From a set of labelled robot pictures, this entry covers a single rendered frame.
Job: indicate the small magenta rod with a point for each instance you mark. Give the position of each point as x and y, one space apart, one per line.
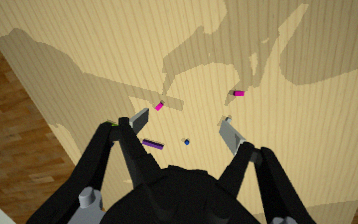
159 106
238 93

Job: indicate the purple rod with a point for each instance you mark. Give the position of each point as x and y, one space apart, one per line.
152 144

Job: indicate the grey rod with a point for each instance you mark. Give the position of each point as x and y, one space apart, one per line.
228 119

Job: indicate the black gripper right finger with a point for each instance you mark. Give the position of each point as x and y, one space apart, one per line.
281 202

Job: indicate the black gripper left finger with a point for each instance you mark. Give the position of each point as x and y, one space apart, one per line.
79 200

